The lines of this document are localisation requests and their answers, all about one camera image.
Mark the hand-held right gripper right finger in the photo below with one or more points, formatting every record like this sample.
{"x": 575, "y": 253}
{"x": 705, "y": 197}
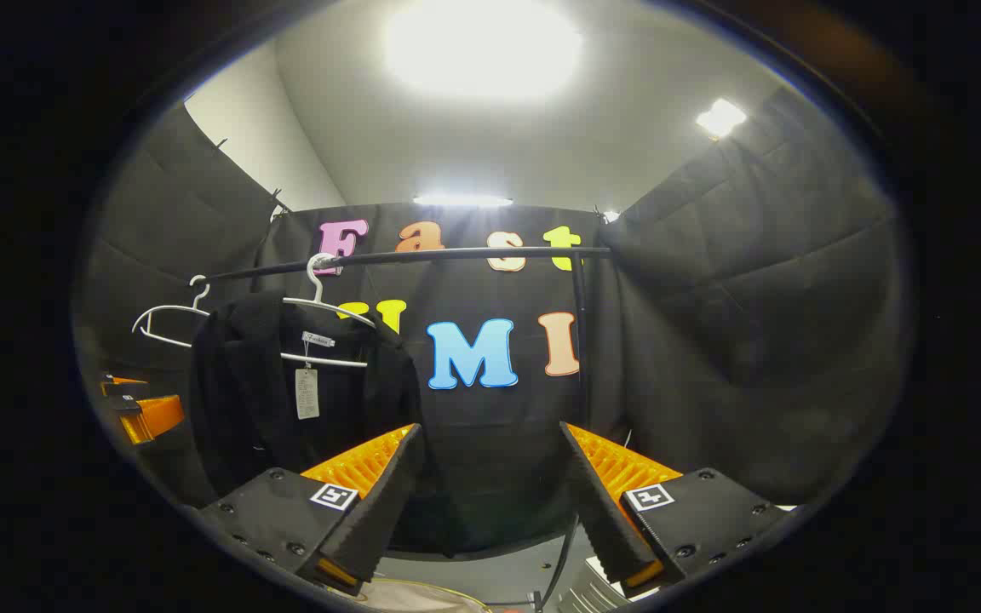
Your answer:
{"x": 597, "y": 502}

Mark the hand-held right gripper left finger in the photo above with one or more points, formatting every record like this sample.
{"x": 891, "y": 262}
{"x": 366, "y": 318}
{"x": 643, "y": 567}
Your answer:
{"x": 384, "y": 511}

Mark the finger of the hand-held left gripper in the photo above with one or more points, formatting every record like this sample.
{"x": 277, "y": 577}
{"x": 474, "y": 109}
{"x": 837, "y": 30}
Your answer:
{"x": 126, "y": 387}
{"x": 154, "y": 417}

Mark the black knit sweater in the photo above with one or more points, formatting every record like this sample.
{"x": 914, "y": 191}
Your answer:
{"x": 243, "y": 400}

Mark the white round laundry hamper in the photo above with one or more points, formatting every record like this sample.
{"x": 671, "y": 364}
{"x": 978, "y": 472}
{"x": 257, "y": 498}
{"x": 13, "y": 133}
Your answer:
{"x": 422, "y": 598}

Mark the large white clothes hanger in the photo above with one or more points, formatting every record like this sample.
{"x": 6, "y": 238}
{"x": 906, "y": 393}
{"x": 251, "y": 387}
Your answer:
{"x": 337, "y": 363}

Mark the small white clothes hanger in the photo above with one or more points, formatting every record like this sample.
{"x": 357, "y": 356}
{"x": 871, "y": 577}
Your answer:
{"x": 175, "y": 308}

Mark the black backdrop cloth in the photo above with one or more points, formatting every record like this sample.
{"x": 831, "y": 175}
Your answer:
{"x": 712, "y": 340}

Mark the narrow ceiling light strip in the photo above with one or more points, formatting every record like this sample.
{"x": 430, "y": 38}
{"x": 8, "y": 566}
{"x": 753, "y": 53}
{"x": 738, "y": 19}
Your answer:
{"x": 461, "y": 201}

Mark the small ceiling light panel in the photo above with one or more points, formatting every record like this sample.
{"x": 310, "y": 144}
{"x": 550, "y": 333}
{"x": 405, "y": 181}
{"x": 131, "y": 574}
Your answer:
{"x": 720, "y": 117}

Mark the large ceiling light panel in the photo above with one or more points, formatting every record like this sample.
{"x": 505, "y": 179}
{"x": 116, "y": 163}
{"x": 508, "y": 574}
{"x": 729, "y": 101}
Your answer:
{"x": 482, "y": 47}

